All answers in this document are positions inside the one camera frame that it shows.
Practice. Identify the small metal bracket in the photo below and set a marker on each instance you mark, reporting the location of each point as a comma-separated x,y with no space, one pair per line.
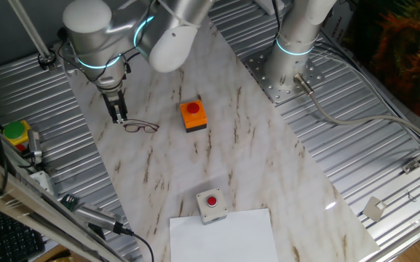
411,166

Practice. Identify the aluminium pole with base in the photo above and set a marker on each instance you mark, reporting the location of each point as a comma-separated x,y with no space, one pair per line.
30,32

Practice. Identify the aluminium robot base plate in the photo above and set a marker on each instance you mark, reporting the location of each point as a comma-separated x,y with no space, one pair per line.
271,91

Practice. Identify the white paper sheet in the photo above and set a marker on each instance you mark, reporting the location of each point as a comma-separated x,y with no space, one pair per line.
224,240

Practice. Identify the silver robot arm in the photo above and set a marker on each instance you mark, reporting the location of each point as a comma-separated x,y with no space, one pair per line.
89,36

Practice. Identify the red-framed glasses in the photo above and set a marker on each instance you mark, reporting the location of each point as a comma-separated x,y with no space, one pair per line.
132,128

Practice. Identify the black keyboard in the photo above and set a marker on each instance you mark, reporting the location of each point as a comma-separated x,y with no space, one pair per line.
9,240

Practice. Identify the grey box red button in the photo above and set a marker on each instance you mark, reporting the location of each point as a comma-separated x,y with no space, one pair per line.
211,207
20,147

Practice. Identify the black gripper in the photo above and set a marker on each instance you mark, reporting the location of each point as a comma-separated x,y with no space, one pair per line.
115,99

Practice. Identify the silver finned camera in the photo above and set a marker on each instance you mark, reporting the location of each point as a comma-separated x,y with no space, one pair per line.
97,216

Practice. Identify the aluminium frame profile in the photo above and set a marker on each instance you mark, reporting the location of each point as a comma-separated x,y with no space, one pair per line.
13,193

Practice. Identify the colourful patterned cloth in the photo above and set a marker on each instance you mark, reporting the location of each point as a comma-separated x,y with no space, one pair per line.
406,54

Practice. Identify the white printed carton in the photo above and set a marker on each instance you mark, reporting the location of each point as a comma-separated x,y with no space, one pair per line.
337,25

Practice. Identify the yellow button box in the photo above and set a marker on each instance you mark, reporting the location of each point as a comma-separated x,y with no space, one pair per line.
15,130

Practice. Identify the light grey box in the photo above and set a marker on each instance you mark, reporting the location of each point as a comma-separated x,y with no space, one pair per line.
42,180

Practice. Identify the marble pattern table mat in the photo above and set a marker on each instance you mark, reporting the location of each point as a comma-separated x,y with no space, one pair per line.
249,163

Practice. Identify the small silver camera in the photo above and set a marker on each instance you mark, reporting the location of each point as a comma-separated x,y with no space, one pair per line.
34,145

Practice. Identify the orange box red mushroom button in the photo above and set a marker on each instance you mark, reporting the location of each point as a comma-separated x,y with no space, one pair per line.
194,116

